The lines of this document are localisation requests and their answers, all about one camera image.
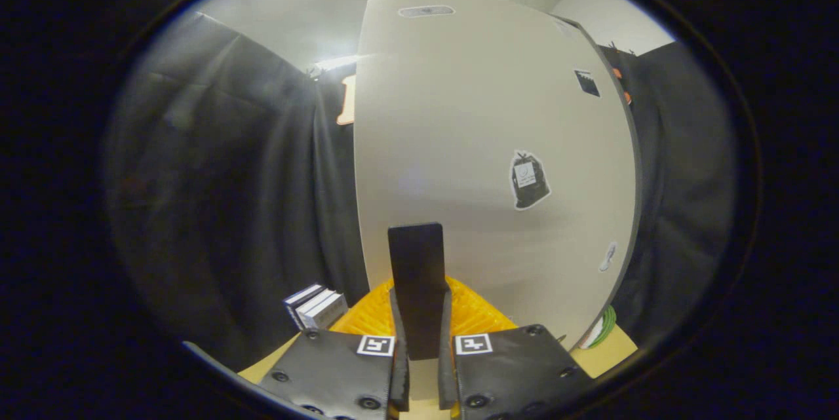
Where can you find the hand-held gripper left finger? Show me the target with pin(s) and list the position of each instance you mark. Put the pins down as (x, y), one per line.
(400, 381)

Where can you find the white cover book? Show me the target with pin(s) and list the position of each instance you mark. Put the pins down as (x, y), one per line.
(316, 301)

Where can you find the dark cover book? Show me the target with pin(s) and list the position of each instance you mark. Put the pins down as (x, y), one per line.
(300, 295)

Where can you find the green striped round object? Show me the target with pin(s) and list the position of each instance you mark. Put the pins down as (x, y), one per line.
(604, 328)

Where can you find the white shoe cabinet door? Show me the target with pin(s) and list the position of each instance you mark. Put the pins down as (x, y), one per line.
(472, 112)

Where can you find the black backdrop cloth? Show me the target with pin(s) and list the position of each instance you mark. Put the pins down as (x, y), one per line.
(688, 177)
(223, 177)

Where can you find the grey cover book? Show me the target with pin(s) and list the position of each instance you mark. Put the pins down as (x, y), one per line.
(328, 314)

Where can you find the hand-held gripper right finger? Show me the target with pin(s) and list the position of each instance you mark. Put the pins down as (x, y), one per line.
(447, 374)

